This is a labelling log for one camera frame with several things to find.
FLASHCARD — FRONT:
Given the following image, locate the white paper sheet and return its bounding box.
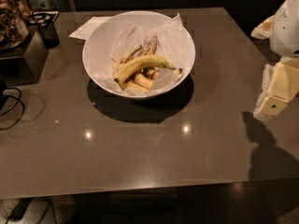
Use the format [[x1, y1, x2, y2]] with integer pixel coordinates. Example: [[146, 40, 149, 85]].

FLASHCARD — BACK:
[[69, 17, 109, 41]]

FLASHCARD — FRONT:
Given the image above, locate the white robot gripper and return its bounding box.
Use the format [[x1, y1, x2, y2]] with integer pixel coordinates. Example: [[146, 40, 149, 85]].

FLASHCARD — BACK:
[[251, 0, 299, 120]]

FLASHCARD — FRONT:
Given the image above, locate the white ceramic bowl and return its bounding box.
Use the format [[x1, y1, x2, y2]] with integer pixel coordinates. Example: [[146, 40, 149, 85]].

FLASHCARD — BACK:
[[81, 10, 196, 101]]

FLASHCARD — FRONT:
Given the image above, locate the white paper liner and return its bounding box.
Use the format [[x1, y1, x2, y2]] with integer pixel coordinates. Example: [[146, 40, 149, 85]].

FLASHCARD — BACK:
[[92, 12, 190, 97]]

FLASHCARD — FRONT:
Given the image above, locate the glass jar with snacks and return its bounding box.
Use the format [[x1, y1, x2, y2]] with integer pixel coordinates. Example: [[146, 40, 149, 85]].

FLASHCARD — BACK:
[[0, 0, 29, 50]]

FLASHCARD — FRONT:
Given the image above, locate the dark box stand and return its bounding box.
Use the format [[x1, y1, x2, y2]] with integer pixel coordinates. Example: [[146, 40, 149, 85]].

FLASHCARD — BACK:
[[0, 26, 49, 86]]

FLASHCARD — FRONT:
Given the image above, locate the yellow banana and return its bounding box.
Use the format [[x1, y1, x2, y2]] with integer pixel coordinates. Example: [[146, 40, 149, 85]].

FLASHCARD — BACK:
[[113, 55, 174, 83]]

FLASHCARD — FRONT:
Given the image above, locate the black patterned coaster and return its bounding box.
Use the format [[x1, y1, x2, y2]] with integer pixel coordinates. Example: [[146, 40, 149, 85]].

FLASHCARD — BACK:
[[29, 11, 59, 25]]

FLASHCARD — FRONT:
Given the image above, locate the black cable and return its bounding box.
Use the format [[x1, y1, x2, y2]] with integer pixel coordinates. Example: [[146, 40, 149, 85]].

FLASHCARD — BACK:
[[0, 87, 26, 132]]

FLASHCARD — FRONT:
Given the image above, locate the dark cup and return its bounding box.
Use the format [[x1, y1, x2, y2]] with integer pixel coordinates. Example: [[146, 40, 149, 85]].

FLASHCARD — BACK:
[[38, 24, 60, 49]]

